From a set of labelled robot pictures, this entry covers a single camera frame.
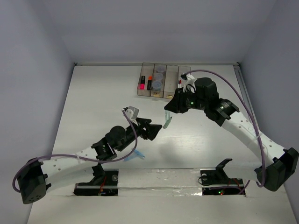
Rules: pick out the pink black highlighter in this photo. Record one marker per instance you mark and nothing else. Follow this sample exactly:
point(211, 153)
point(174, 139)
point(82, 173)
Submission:
point(142, 83)

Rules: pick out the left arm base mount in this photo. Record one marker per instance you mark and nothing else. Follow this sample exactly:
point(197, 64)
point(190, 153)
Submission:
point(103, 183)

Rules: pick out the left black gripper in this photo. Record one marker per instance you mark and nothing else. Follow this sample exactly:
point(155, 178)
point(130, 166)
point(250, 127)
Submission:
point(151, 129)

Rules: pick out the aluminium rail right edge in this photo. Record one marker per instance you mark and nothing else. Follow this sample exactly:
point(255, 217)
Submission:
point(247, 101)

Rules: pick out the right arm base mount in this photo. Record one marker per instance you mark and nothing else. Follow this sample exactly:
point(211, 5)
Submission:
point(215, 182)

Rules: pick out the orange highlighter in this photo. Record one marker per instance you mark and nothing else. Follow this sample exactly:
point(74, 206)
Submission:
point(149, 83)

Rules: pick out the clear four-compartment organizer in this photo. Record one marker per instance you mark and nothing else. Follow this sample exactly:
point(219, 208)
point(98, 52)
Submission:
point(170, 82)

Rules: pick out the blue transparent utility knife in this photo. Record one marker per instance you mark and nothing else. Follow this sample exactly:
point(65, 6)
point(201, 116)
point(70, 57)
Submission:
point(139, 154)

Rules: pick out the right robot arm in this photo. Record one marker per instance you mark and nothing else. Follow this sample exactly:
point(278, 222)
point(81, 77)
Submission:
point(276, 164)

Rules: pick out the light blue utility knife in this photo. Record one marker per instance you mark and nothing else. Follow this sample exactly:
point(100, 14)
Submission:
point(130, 157)

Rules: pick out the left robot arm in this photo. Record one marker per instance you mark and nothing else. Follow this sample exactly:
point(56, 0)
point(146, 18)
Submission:
point(42, 175)

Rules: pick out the green transparent utility knife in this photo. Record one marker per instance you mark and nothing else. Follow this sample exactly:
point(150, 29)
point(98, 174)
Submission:
point(168, 119)

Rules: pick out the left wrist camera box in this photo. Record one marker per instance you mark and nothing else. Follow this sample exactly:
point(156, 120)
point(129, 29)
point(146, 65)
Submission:
point(131, 113)

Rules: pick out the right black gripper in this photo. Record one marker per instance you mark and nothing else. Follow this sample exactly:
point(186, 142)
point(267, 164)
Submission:
point(176, 103)

